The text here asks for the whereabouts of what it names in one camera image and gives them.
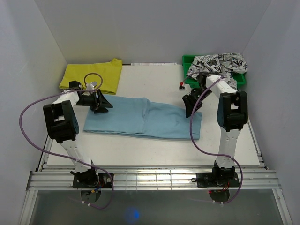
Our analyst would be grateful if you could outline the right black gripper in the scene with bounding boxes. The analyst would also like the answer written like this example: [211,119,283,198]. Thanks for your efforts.
[182,87,212,118]

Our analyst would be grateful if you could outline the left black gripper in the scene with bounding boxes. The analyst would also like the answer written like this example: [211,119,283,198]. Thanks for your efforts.
[75,89,113,114]

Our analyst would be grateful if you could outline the light blue trousers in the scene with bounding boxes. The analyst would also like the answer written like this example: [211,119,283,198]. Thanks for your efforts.
[83,95,202,140]

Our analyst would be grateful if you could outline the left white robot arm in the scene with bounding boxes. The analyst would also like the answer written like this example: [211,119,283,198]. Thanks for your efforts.
[43,81,113,188]

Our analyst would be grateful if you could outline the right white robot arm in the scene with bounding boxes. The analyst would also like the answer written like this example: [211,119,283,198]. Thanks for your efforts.
[182,72,248,188]

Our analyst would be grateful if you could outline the folded yellow trousers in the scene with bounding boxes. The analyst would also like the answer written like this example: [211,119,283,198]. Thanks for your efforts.
[59,58,122,95]

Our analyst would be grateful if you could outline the newspaper print trousers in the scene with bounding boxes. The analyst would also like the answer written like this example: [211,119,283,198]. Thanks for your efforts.
[186,52,248,91]

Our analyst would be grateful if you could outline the green plastic bin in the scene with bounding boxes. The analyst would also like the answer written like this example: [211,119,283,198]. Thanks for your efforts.
[182,54,248,89]

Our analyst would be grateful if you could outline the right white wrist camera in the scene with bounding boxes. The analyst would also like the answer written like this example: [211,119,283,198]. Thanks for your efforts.
[179,83,191,92]

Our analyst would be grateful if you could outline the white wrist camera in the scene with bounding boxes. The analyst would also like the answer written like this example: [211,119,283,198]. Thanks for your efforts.
[86,82,98,91]
[179,83,191,92]

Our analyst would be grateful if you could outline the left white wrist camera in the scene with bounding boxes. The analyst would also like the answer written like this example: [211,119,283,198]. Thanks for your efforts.
[86,82,98,91]

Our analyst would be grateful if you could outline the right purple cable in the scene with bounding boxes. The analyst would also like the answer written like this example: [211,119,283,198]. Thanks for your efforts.
[180,73,246,204]

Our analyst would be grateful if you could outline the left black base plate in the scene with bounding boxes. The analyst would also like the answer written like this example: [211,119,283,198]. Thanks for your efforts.
[72,173,114,189]

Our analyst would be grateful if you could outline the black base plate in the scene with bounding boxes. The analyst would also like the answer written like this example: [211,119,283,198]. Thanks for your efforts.
[196,172,240,188]
[72,173,114,189]

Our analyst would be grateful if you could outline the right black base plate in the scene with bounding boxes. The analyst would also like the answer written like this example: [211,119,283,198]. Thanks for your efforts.
[196,172,240,188]

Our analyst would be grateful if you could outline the aluminium mounting rail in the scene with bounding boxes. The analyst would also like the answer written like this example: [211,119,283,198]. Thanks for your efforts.
[27,167,282,191]

